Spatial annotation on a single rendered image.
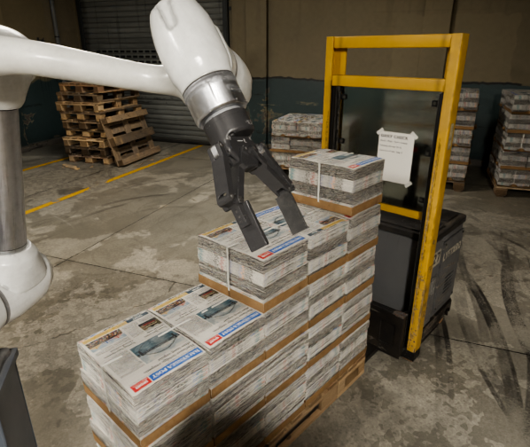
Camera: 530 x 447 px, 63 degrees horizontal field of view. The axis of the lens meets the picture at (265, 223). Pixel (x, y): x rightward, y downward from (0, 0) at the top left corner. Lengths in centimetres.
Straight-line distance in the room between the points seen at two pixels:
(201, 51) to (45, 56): 32
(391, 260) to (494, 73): 548
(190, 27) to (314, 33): 748
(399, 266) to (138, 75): 220
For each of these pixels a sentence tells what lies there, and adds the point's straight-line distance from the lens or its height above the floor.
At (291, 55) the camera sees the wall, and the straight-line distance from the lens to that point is 829.
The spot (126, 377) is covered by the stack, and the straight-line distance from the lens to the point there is 150.
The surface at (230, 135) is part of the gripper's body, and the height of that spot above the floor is 165.
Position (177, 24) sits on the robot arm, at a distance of 74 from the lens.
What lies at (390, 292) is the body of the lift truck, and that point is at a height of 34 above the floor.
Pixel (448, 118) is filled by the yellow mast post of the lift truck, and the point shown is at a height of 147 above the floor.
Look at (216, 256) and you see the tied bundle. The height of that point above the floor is 100.
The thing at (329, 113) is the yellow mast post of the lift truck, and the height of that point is 144.
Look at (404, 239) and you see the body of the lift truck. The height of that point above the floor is 73.
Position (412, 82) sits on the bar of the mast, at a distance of 242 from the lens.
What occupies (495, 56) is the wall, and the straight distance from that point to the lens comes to 792.
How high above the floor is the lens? 177
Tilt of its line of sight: 22 degrees down
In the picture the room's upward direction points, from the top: straight up
